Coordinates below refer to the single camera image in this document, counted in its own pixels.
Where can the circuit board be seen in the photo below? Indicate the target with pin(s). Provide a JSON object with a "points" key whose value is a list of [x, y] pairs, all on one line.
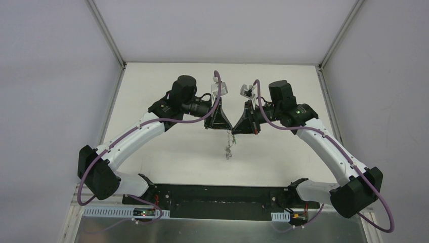
{"points": [[144, 213], [299, 219]]}

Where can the aluminium frame post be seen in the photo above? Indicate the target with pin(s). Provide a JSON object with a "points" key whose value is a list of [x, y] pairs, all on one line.
{"points": [[97, 15], [358, 4]]}

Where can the white cable duct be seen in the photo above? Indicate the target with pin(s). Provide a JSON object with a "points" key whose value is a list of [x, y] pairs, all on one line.
{"points": [[119, 212], [280, 216]]}

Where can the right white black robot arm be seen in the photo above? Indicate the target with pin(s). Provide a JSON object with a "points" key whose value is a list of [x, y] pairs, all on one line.
{"points": [[356, 184]]}

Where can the right aluminium frame post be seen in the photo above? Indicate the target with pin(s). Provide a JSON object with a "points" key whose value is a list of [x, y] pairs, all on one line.
{"points": [[358, 4]]}

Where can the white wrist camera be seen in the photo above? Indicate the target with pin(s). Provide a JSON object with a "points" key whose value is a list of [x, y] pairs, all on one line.
{"points": [[247, 91], [218, 90]]}

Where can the left circuit board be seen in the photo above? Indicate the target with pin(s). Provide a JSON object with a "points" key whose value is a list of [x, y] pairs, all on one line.
{"points": [[144, 213]]}

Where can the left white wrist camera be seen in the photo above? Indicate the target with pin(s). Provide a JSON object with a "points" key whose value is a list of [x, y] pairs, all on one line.
{"points": [[218, 90]]}

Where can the left white cable duct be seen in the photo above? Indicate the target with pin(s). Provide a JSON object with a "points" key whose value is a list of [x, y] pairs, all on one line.
{"points": [[119, 212]]}

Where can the left aluminium frame post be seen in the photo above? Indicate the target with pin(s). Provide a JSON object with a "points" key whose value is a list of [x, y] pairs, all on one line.
{"points": [[97, 15]]}

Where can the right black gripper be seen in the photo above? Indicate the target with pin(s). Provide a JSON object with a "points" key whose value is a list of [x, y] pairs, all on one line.
{"points": [[248, 115]]}

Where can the right circuit board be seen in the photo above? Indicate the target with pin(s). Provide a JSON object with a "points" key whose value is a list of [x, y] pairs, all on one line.
{"points": [[299, 219]]}

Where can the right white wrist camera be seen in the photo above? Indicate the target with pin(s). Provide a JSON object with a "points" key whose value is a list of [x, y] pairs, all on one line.
{"points": [[247, 91]]}

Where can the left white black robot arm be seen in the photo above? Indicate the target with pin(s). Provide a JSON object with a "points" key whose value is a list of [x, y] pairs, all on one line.
{"points": [[98, 167]]}

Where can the right white cable duct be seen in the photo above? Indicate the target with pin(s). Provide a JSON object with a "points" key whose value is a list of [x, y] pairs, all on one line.
{"points": [[280, 216]]}

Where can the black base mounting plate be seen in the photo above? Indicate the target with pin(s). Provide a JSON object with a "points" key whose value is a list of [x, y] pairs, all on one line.
{"points": [[225, 202]]}

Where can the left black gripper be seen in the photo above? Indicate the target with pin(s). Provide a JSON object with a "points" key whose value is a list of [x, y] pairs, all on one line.
{"points": [[217, 114]]}

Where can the large metal keyring with clips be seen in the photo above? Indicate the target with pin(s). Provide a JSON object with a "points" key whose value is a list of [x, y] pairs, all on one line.
{"points": [[228, 153]]}

